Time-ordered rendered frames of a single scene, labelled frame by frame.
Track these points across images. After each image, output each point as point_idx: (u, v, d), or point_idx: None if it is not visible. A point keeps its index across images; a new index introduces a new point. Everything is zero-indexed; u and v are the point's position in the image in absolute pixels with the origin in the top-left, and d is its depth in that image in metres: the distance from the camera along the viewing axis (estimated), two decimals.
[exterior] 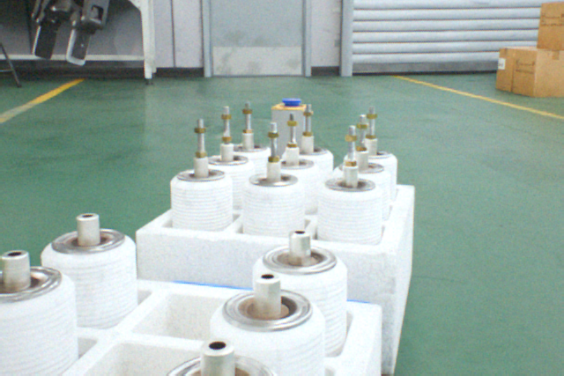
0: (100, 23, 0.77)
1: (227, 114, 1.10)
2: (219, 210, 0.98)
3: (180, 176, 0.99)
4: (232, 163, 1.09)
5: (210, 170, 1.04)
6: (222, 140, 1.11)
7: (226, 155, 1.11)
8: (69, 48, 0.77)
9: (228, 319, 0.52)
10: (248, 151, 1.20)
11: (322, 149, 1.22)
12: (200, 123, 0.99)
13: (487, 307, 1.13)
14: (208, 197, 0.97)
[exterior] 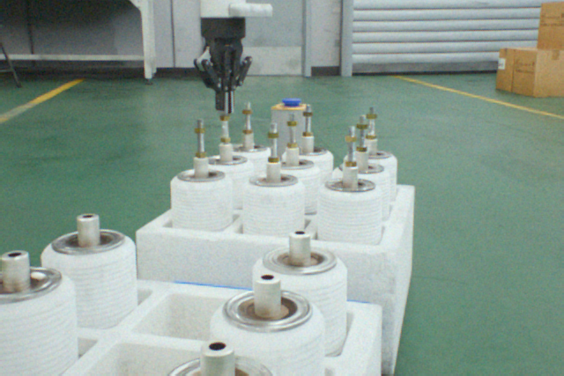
0: (214, 86, 1.06)
1: (222, 114, 1.10)
2: (219, 210, 0.98)
3: (180, 176, 0.99)
4: (229, 163, 1.09)
5: (210, 170, 1.04)
6: (226, 139, 1.12)
7: (224, 155, 1.11)
8: (216, 105, 1.10)
9: (228, 320, 0.52)
10: (248, 151, 1.20)
11: (322, 149, 1.22)
12: (200, 123, 0.99)
13: (487, 307, 1.13)
14: (208, 197, 0.97)
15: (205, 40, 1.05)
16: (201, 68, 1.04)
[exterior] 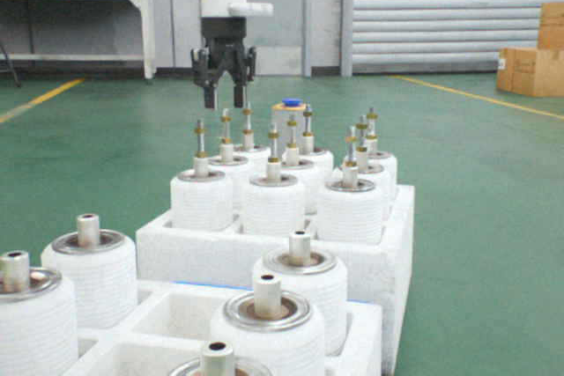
0: (202, 82, 1.04)
1: (227, 116, 1.10)
2: (219, 210, 0.98)
3: (180, 176, 0.99)
4: (230, 163, 1.09)
5: (210, 170, 1.04)
6: (221, 142, 1.11)
7: (225, 156, 1.11)
8: (205, 102, 1.08)
9: (228, 320, 0.52)
10: (248, 151, 1.20)
11: (322, 149, 1.22)
12: (200, 123, 0.99)
13: (487, 307, 1.13)
14: (208, 197, 0.97)
15: (206, 40, 1.05)
16: (196, 57, 1.03)
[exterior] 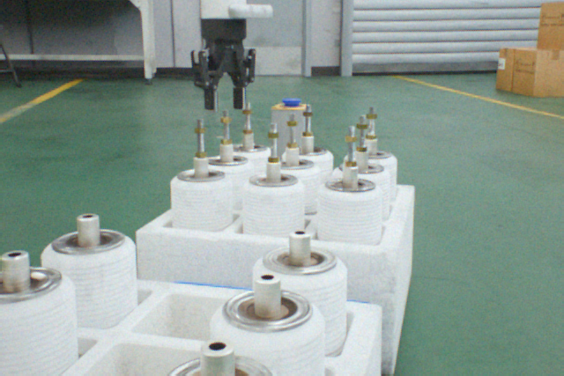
0: (202, 84, 1.04)
1: (223, 117, 1.10)
2: (219, 210, 0.98)
3: (180, 176, 0.99)
4: (221, 163, 1.09)
5: (210, 170, 1.04)
6: (227, 142, 1.12)
7: (222, 155, 1.11)
8: (205, 104, 1.08)
9: (228, 320, 0.52)
10: (248, 151, 1.20)
11: (322, 149, 1.22)
12: (200, 123, 0.99)
13: (487, 307, 1.13)
14: (208, 197, 0.97)
15: (206, 40, 1.05)
16: (196, 59, 1.03)
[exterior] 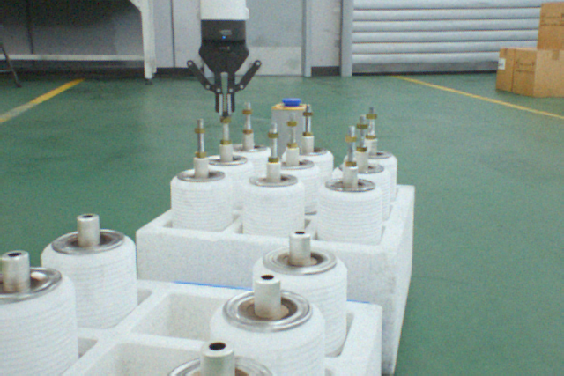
0: (243, 86, 1.10)
1: (222, 117, 1.10)
2: (219, 210, 0.98)
3: (180, 176, 0.99)
4: (211, 158, 1.13)
5: (210, 170, 1.04)
6: (227, 142, 1.12)
7: (223, 153, 1.13)
8: (230, 107, 1.09)
9: (228, 320, 0.52)
10: (248, 151, 1.20)
11: (322, 149, 1.22)
12: (200, 123, 0.99)
13: (487, 307, 1.13)
14: (208, 197, 0.97)
15: (246, 41, 1.07)
16: (257, 69, 1.09)
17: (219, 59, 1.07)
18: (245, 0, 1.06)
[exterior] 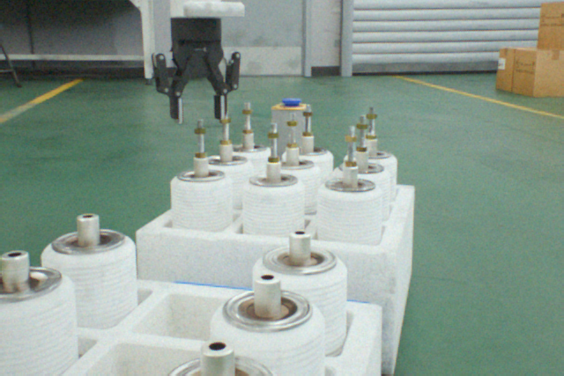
0: (161, 90, 0.94)
1: (226, 117, 1.11)
2: (219, 210, 0.98)
3: (180, 176, 0.99)
4: (214, 157, 1.14)
5: (210, 170, 1.04)
6: (228, 143, 1.11)
7: None
8: (173, 112, 0.98)
9: (228, 320, 0.52)
10: (248, 151, 1.20)
11: (322, 149, 1.22)
12: (202, 123, 1.00)
13: (487, 307, 1.13)
14: (208, 197, 0.97)
15: (172, 42, 0.95)
16: (155, 62, 0.94)
17: None
18: None
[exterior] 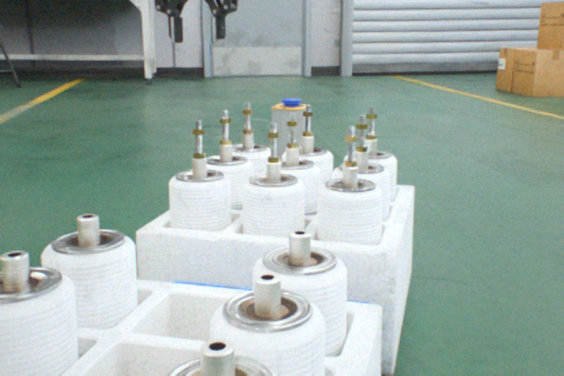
0: (235, 7, 0.94)
1: (226, 117, 1.11)
2: (215, 210, 0.98)
3: (177, 176, 1.00)
4: (214, 157, 1.14)
5: (210, 170, 1.04)
6: (228, 143, 1.11)
7: None
8: (215, 33, 0.94)
9: (228, 320, 0.52)
10: (248, 151, 1.20)
11: (322, 149, 1.22)
12: (196, 124, 0.99)
13: (487, 307, 1.13)
14: (204, 198, 0.97)
15: None
16: None
17: None
18: None
